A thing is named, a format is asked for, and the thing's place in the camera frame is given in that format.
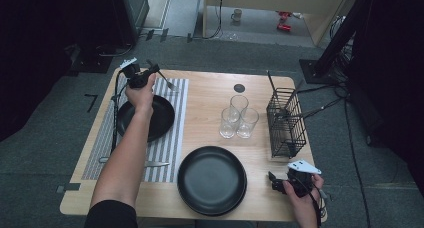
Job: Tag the red tool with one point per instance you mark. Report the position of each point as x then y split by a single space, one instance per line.
284 14
284 27

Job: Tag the black floor base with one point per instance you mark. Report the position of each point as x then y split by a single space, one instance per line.
90 61

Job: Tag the metal fork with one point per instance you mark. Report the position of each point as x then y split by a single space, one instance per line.
170 84

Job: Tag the clear drinking glass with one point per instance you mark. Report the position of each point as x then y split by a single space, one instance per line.
229 124
239 103
248 124

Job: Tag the dark metal knife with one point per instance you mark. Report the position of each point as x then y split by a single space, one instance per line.
156 163

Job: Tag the person's right hand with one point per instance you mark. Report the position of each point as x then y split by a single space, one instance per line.
305 213

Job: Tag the black stand base plate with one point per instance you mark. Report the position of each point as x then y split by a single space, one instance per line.
313 73

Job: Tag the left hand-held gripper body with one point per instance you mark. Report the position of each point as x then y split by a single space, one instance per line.
136 78

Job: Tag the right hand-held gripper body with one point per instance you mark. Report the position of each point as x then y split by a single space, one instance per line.
300 183

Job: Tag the grey tape piece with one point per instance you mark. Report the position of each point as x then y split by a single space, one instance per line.
66 187
328 197

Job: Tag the person's black sleeve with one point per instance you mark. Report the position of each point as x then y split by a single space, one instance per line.
111 216

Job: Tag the grey striped placemat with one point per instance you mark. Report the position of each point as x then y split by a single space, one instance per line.
166 121

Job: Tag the person's left hand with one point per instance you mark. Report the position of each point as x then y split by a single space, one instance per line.
141 96

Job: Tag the black round table grommet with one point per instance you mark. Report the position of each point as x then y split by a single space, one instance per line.
239 88

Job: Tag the black stand pole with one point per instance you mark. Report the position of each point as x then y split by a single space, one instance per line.
343 28

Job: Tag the dark cabinet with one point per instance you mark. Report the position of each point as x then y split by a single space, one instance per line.
133 14

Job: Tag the grey mug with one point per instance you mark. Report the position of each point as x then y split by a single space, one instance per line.
236 15

